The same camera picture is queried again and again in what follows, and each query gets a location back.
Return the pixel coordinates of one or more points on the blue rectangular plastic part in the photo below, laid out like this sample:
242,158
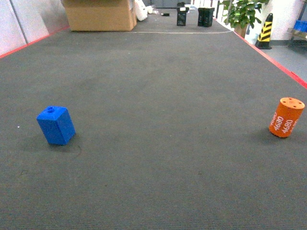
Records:
56,125

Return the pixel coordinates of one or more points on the orange cylinder cap 4680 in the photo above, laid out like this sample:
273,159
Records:
286,117

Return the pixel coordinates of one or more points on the steel shelf rack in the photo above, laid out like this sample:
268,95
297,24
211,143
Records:
298,34

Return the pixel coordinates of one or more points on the white foam packaging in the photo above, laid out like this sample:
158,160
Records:
141,10

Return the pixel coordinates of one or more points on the black crate left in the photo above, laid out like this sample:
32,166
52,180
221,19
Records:
182,11

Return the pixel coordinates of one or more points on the black crate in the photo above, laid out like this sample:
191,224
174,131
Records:
205,18
182,11

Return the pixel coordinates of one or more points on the black crate right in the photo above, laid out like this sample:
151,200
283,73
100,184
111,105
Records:
205,18

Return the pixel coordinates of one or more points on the large cardboard box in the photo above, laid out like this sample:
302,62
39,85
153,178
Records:
100,15

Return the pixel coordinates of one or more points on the yellow black traffic cone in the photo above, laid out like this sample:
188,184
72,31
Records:
263,41

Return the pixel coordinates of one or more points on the green potted plant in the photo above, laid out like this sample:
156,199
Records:
242,13

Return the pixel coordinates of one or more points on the red metal table frame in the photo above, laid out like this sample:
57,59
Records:
270,59

